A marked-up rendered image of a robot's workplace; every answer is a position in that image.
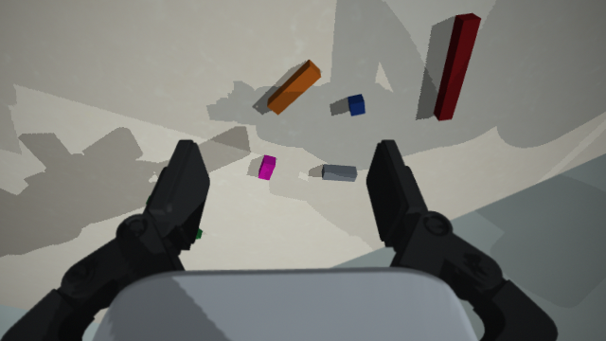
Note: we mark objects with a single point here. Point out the magenta rectangular block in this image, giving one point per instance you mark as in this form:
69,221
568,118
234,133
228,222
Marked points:
266,168

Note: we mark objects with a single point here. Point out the orange-brown rectangular block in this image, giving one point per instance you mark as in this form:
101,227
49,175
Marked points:
294,87

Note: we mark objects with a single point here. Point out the dark red rod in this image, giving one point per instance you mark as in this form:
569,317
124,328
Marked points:
457,60

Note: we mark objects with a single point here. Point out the grey rectangular block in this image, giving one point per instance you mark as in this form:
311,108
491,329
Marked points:
339,173

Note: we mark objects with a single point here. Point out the small blue cube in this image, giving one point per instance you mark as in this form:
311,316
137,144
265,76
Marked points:
356,105

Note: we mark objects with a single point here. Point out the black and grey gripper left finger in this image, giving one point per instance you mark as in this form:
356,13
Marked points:
145,244

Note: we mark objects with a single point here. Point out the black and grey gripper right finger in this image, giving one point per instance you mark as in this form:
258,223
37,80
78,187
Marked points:
424,240

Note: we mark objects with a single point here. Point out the green rod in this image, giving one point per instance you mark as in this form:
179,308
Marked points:
199,234

